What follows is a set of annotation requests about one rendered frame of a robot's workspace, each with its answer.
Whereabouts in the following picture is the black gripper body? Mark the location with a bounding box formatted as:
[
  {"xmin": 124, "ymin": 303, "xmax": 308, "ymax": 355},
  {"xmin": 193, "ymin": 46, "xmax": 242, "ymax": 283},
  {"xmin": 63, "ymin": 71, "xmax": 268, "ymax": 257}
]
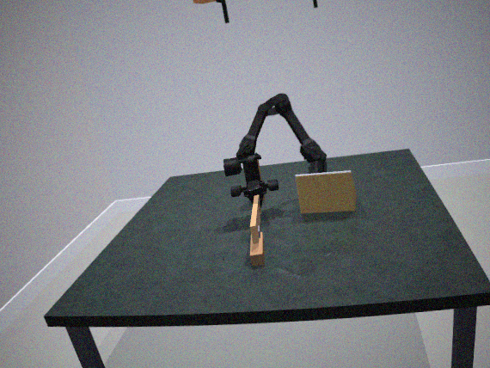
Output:
[{"xmin": 230, "ymin": 170, "xmax": 279, "ymax": 197}]

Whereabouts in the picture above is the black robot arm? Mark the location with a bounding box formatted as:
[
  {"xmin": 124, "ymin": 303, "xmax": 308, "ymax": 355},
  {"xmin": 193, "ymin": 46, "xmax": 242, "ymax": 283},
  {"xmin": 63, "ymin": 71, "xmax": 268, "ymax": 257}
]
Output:
[{"xmin": 224, "ymin": 93, "xmax": 327, "ymax": 197}]

